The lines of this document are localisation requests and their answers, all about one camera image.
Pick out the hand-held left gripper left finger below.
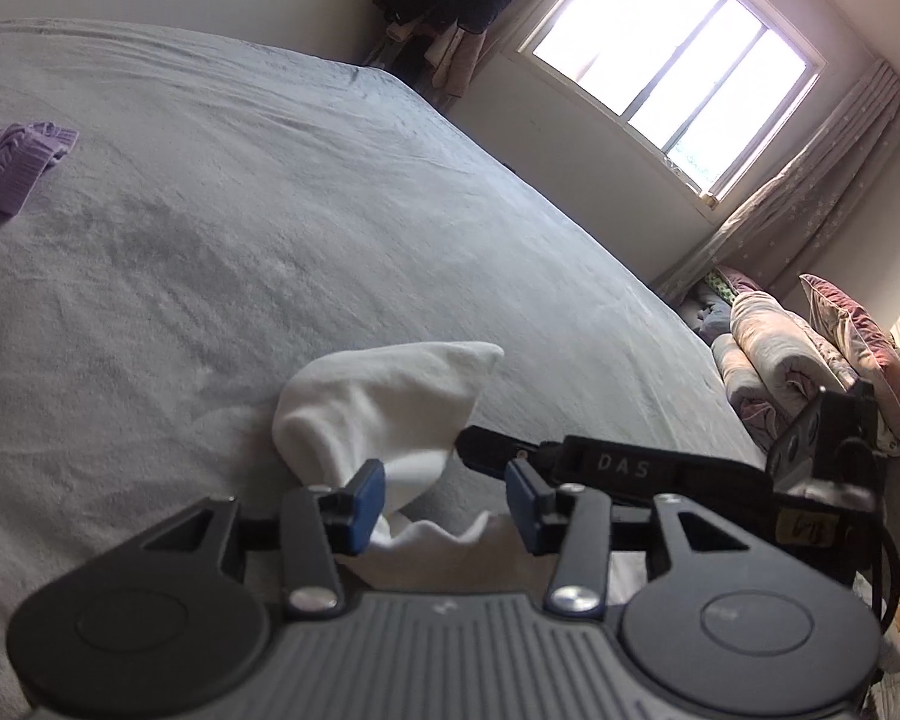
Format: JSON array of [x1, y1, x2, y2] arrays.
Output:
[[141, 460, 387, 620]]

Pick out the patterned curtain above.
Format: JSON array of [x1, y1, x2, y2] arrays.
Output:
[[656, 60, 900, 301]]

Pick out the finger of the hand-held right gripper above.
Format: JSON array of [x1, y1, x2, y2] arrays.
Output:
[[456, 425, 567, 488]]

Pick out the white t-shirt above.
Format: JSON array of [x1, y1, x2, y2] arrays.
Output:
[[272, 341, 507, 593]]

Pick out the purple garment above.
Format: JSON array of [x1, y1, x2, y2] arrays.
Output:
[[0, 75, 80, 215]]

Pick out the folded pink beige duvet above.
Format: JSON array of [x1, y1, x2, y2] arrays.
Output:
[[711, 289, 860, 458]]

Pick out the hanging pink garment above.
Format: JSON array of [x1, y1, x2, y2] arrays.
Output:
[[386, 19, 488, 102]]

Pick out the pink beige pillow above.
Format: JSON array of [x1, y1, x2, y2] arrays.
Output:
[[799, 274, 900, 458]]

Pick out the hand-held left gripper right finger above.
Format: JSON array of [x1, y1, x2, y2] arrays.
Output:
[[505, 457, 751, 620]]

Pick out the window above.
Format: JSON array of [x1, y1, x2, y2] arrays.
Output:
[[517, 0, 826, 203]]

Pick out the grey patterned cloth bundle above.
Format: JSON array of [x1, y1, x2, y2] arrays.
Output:
[[679, 266, 758, 342]]

